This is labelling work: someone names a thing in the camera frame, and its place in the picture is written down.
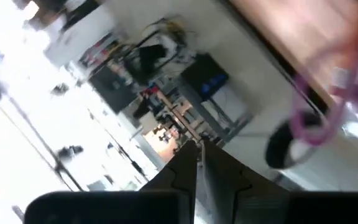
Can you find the white spotlight desk lamp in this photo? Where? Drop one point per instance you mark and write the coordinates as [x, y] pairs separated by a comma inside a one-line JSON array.
[[331, 168]]

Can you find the grey metal side stand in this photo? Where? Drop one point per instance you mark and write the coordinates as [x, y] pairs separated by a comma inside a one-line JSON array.
[[225, 112]]

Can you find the wooden table top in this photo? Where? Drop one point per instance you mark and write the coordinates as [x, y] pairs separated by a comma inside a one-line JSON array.
[[279, 57]]

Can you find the large black display panel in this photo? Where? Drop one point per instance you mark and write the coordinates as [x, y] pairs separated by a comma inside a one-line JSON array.
[[113, 87]]

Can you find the black box with blue light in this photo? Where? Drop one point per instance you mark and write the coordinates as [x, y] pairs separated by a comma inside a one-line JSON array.
[[204, 76]]

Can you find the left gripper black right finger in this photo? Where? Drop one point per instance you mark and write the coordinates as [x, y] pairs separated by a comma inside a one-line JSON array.
[[235, 193]]

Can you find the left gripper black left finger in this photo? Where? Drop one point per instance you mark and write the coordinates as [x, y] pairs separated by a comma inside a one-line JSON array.
[[185, 174]]

